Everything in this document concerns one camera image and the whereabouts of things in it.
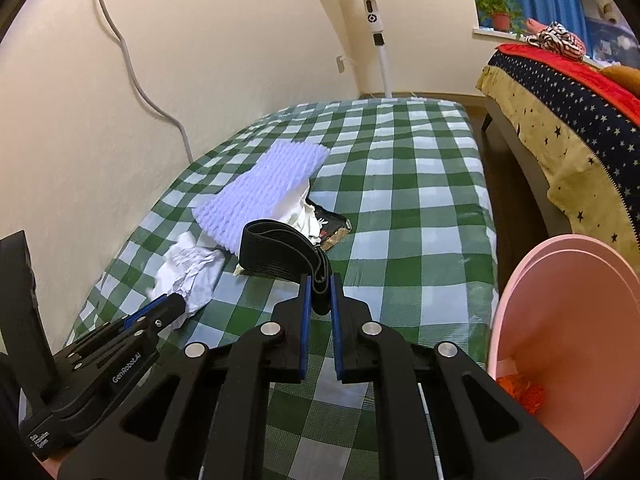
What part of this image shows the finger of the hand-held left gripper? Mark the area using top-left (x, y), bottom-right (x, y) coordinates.
top-left (80, 296), bottom-right (171, 356)
top-left (120, 294), bottom-right (187, 346)

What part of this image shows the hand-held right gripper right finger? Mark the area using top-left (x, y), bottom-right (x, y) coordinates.
top-left (329, 272), bottom-right (586, 480)

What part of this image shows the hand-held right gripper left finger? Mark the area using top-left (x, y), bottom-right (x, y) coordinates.
top-left (57, 274), bottom-right (313, 480)

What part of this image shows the white paper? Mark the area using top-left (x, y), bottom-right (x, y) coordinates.
top-left (147, 231), bottom-right (227, 333)

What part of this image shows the black elastic strap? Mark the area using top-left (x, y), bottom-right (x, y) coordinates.
top-left (237, 219), bottom-right (333, 317)

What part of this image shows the dark glossy snack packet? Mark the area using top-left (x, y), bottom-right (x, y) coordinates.
top-left (305, 199), bottom-right (353, 252)

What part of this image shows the white tissue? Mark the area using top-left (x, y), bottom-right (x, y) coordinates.
top-left (272, 182), bottom-right (321, 241)

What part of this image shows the lilac foam sheet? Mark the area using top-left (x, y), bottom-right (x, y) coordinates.
top-left (192, 140), bottom-right (332, 257)

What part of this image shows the orange plastic bag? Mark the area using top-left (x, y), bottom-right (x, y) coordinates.
top-left (497, 372), bottom-right (546, 416)

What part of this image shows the pink plastic bin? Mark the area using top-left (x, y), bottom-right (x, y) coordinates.
top-left (487, 234), bottom-right (640, 480)

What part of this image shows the green checkered tablecloth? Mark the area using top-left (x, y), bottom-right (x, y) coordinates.
top-left (72, 97), bottom-right (501, 480)

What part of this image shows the yellow star bed sheet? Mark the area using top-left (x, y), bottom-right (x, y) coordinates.
top-left (475, 67), bottom-right (640, 261)

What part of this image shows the white standing fan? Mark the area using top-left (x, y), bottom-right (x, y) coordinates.
top-left (305, 0), bottom-right (405, 98)

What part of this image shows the white window sill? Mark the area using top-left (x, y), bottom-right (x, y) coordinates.
top-left (472, 26), bottom-right (531, 38)

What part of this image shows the red blanket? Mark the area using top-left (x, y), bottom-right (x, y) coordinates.
top-left (495, 42), bottom-right (640, 126)

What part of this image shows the potted green plant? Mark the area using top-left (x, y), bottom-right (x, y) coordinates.
top-left (475, 0), bottom-right (526, 33)

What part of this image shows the black white striped cloth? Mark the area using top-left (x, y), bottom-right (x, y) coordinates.
top-left (525, 21), bottom-right (586, 59)

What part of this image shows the orange pillow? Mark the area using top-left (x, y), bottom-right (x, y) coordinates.
top-left (600, 63), bottom-right (640, 96)

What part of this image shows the clear plastic storage box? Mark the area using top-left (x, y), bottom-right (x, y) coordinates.
top-left (590, 20), bottom-right (636, 68)

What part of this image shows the grey bed frame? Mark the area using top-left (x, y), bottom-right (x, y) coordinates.
top-left (482, 92), bottom-right (576, 238)

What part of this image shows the grey wall cable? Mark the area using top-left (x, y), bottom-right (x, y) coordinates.
top-left (92, 0), bottom-right (193, 163)

